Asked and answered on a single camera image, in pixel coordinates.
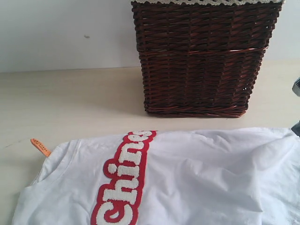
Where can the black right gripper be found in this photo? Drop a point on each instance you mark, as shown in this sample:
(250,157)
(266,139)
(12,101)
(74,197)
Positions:
(296,87)

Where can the white t-shirt red lettering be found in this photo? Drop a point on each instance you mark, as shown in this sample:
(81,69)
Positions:
(247,176)

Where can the dark brown wicker basket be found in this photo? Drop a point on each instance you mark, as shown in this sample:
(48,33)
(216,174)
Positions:
(201,60)

